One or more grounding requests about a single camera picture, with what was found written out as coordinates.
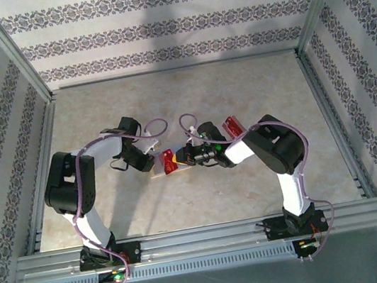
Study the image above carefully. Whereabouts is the slotted grey cable duct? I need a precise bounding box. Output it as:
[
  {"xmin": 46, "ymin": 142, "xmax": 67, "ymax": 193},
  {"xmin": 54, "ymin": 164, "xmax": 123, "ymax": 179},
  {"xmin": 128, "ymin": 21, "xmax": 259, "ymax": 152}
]
[{"xmin": 29, "ymin": 227, "xmax": 377, "ymax": 283}]

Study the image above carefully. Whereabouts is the green-lit controller board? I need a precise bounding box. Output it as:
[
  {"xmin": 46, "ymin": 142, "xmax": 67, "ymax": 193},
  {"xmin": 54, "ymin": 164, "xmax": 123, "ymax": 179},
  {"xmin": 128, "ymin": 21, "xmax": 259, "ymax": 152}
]
[
  {"xmin": 291, "ymin": 233, "xmax": 328, "ymax": 263},
  {"xmin": 96, "ymin": 265, "xmax": 130, "ymax": 283}
]

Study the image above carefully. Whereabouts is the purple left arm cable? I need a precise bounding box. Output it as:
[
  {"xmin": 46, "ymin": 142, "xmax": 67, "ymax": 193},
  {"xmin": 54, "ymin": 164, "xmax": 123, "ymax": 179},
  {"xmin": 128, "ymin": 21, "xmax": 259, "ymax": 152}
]
[{"xmin": 60, "ymin": 116, "xmax": 194, "ymax": 283}]

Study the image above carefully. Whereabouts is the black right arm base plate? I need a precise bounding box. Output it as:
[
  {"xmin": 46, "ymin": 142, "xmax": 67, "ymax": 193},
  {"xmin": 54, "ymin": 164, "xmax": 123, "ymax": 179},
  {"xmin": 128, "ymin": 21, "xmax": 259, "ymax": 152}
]
[{"xmin": 262, "ymin": 208, "xmax": 330, "ymax": 243}]

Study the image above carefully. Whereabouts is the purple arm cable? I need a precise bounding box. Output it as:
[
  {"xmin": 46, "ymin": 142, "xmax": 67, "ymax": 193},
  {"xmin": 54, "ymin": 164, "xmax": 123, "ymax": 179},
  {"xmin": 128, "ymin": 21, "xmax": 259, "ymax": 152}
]
[
  {"xmin": 177, "ymin": 93, "xmax": 342, "ymax": 278},
  {"xmin": 60, "ymin": 116, "xmax": 194, "ymax": 283}
]

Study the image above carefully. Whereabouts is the aluminium table edge rail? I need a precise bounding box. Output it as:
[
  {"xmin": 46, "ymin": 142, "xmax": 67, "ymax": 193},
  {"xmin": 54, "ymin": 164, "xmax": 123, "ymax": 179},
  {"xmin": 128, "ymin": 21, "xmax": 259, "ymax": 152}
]
[
  {"xmin": 3, "ymin": 96, "xmax": 79, "ymax": 256},
  {"xmin": 293, "ymin": 42, "xmax": 377, "ymax": 207},
  {"xmin": 50, "ymin": 45, "xmax": 299, "ymax": 93}
]

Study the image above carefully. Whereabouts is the thin black cable loop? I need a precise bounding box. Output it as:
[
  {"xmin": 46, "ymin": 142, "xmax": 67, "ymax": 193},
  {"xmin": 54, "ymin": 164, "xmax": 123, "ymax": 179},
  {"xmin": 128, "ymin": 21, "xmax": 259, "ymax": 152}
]
[{"xmin": 109, "ymin": 155, "xmax": 130, "ymax": 173}]

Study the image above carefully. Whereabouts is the red credit card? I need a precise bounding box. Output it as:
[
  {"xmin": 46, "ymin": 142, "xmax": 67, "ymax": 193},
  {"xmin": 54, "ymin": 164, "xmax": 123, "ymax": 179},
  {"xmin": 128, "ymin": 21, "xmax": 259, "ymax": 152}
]
[{"xmin": 220, "ymin": 113, "xmax": 247, "ymax": 141}]

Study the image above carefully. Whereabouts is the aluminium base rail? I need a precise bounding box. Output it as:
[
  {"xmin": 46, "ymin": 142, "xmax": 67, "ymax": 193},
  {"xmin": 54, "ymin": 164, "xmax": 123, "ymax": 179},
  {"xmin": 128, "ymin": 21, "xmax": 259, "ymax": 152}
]
[{"xmin": 14, "ymin": 196, "xmax": 377, "ymax": 283}]

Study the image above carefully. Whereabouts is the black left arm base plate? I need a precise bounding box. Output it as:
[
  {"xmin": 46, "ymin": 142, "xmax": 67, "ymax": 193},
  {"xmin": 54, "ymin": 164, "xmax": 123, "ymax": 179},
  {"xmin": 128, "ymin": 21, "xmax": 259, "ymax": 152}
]
[{"xmin": 77, "ymin": 239, "xmax": 145, "ymax": 274}]

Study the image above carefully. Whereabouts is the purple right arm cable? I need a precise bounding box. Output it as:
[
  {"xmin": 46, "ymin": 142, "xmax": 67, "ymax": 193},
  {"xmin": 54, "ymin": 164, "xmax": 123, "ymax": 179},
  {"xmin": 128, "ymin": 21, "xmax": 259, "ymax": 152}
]
[{"xmin": 177, "ymin": 93, "xmax": 342, "ymax": 278}]

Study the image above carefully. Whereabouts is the red packet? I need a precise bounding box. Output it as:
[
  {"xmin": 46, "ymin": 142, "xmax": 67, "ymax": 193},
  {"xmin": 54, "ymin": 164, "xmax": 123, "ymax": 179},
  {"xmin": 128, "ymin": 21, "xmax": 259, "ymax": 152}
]
[{"xmin": 157, "ymin": 147, "xmax": 180, "ymax": 177}]

